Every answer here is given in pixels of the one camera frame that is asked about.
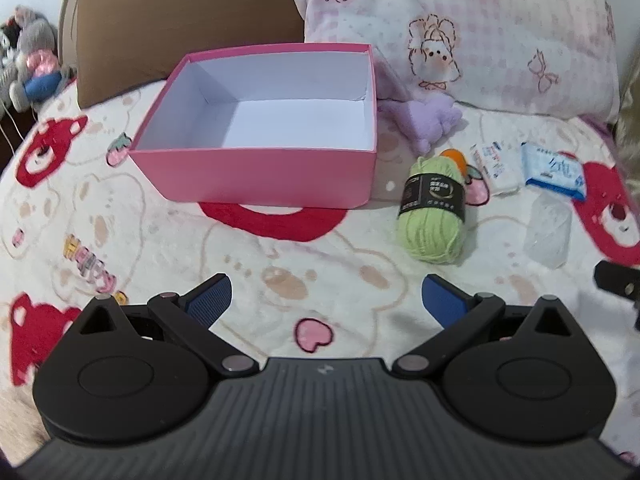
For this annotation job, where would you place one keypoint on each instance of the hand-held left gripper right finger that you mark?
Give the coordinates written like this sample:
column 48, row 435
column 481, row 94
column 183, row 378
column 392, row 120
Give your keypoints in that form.
column 443, row 301

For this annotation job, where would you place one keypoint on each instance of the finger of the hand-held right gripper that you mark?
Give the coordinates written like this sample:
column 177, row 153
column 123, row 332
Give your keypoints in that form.
column 617, row 282

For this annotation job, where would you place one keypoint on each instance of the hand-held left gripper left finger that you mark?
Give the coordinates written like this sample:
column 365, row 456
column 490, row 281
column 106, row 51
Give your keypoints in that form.
column 210, row 301

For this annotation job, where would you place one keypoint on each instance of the green yarn ball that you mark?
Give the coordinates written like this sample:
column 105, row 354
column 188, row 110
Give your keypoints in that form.
column 430, row 240

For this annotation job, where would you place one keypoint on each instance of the clear plastic box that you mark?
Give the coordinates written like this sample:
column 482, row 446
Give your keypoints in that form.
column 547, row 232

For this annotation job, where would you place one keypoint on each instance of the pink cardboard box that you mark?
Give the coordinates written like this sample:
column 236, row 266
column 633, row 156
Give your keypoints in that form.
column 250, row 175

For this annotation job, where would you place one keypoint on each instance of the orange ball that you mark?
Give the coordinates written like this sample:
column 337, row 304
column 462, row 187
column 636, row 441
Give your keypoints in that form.
column 457, row 156

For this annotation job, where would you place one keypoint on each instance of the blue wet wipe packet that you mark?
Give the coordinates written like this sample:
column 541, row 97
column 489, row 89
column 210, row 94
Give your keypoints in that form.
column 550, row 170

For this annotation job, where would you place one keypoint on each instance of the white tissue packet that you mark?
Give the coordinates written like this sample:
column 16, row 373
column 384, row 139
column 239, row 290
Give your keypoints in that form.
column 496, row 170

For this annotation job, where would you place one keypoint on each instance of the purple plush toy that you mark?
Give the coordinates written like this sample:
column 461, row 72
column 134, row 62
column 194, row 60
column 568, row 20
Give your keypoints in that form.
column 430, row 120

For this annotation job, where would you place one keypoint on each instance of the pink checked printed blanket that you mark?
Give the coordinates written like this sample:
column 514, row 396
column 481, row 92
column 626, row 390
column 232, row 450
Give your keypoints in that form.
column 500, row 35

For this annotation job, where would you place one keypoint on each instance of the brown embroidered pillow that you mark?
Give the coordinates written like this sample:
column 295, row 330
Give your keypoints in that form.
column 150, row 25

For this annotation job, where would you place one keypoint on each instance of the tan padded headboard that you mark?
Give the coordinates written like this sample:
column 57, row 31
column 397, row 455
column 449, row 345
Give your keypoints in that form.
column 67, row 25

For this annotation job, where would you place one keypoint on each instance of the grey plush toy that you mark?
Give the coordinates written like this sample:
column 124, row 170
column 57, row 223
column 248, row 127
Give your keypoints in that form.
column 35, row 40

